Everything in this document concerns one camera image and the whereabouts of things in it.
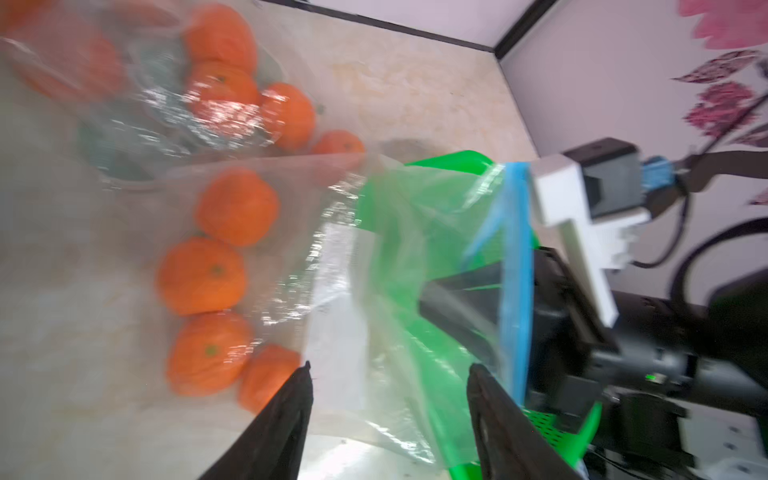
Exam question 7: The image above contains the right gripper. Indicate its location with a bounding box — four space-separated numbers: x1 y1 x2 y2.
419 248 698 420

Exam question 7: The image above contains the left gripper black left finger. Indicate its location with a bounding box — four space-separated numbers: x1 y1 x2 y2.
200 362 314 480

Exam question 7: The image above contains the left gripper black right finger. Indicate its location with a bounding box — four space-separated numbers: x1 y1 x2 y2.
466 364 581 480

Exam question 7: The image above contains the blue-zip clear bag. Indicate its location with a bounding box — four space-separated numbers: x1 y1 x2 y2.
101 152 535 469

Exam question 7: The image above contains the green plastic basket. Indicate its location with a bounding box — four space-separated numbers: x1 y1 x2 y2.
359 153 617 479

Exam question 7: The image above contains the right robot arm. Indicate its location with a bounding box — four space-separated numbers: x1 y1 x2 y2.
418 247 767 479

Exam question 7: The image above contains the green-zip bag of oranges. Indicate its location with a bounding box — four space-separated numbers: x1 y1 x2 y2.
1 1 367 184

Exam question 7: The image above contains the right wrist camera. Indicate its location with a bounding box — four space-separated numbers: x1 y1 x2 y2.
529 137 651 328

